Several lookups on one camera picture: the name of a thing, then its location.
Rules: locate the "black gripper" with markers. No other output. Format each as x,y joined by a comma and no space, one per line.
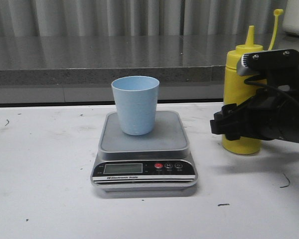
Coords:
266,118

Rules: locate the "yellow squeeze bottle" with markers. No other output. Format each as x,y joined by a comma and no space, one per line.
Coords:
236,92

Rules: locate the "grey digital kitchen scale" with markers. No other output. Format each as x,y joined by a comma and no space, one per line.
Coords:
157,164

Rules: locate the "light blue plastic cup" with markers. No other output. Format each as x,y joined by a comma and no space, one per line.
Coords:
136,99

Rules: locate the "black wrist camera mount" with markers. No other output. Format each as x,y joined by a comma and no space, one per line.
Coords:
278,67

